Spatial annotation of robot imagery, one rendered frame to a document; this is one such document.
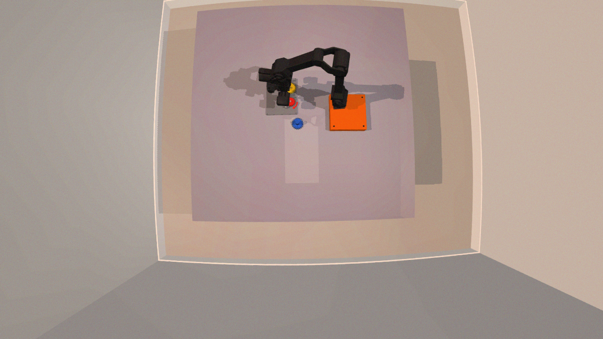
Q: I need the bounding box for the blue gear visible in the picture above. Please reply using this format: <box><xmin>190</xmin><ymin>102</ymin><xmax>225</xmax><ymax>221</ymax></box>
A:
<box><xmin>292</xmin><ymin>118</ymin><xmax>303</xmax><ymax>130</ymax></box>

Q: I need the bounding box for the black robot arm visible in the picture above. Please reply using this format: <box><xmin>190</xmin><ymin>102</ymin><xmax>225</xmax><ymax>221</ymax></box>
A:
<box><xmin>258</xmin><ymin>47</ymin><xmax>350</xmax><ymax>109</ymax></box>

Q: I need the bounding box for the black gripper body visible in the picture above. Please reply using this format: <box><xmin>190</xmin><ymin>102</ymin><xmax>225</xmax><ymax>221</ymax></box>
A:
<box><xmin>277</xmin><ymin>81</ymin><xmax>291</xmax><ymax>106</ymax></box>

